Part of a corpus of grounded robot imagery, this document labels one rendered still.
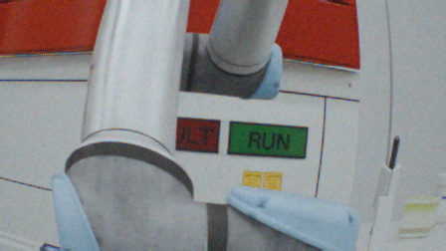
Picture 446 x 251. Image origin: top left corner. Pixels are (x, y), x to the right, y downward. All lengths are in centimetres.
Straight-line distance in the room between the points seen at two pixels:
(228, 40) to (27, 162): 63
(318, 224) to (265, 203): 5
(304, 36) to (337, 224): 96
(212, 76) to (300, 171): 42
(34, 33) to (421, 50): 184
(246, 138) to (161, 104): 91
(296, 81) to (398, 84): 155
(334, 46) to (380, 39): 157
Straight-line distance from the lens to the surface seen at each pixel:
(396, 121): 337
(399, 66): 337
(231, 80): 146
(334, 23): 180
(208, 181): 185
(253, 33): 134
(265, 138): 184
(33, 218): 190
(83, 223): 84
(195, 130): 184
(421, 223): 161
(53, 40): 182
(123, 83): 94
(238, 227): 86
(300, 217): 84
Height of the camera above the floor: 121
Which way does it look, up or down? 3 degrees down
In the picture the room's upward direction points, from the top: 4 degrees clockwise
